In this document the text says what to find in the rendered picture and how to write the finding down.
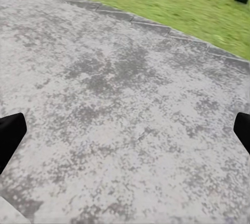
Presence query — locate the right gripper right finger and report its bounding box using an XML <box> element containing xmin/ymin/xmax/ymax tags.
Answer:
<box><xmin>233</xmin><ymin>112</ymin><xmax>250</xmax><ymax>154</ymax></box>

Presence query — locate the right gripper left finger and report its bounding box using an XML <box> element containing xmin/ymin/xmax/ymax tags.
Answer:
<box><xmin>0</xmin><ymin>113</ymin><xmax>27</xmax><ymax>175</ymax></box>

